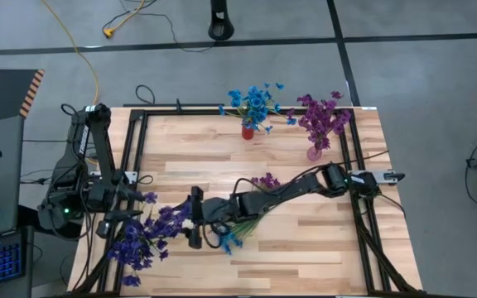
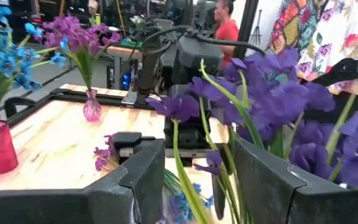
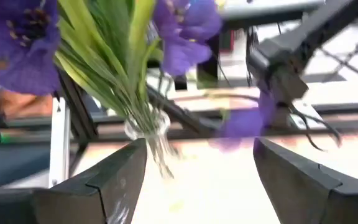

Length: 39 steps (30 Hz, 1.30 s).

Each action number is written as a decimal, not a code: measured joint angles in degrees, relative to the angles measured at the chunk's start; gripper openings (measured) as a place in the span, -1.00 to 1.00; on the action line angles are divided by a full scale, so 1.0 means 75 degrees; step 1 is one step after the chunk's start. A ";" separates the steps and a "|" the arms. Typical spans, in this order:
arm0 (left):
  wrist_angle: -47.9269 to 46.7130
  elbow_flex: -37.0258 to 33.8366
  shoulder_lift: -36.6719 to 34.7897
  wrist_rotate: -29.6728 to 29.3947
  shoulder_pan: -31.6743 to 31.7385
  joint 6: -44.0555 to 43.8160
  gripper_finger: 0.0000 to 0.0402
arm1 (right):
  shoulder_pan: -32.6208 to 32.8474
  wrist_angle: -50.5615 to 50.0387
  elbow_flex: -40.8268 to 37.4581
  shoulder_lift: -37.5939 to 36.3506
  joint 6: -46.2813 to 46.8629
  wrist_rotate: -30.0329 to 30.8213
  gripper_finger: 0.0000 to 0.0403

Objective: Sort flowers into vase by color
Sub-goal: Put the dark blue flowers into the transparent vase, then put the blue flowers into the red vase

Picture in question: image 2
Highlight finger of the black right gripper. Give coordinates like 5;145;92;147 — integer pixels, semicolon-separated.
113;131;143;156

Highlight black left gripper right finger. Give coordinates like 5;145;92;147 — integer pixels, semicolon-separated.
235;138;358;224

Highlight pink glass vase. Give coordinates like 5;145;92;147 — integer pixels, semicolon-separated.
82;89;102;122

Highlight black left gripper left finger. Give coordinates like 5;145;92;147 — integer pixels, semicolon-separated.
0;139;167;224

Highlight white floral patterned cloth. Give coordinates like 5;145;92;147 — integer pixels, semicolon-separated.
296;0;358;96

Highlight magenta artificial flower bunch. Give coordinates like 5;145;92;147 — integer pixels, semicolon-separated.
93;133;119;172
40;15;105;93
60;18;122;93

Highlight wooden background table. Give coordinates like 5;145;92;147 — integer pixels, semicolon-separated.
106;45;144;91

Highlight blue artificial flower bunch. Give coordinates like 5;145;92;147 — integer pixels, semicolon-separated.
163;169;216;224
0;4;68;121
0;21;70;121

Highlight person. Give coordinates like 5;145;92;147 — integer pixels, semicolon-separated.
86;0;103;26
213;0;241;71

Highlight black upright pole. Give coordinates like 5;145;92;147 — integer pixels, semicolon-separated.
239;0;260;54

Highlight black aluminium table frame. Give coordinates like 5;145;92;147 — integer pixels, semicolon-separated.
6;57;358;128

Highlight orange mosaic patterned cloth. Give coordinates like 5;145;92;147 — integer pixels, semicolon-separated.
265;0;323;63

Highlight black tripod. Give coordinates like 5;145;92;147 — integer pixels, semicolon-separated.
249;9;263;47

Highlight violet artificial flower bunch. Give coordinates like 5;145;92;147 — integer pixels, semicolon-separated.
144;48;358;224

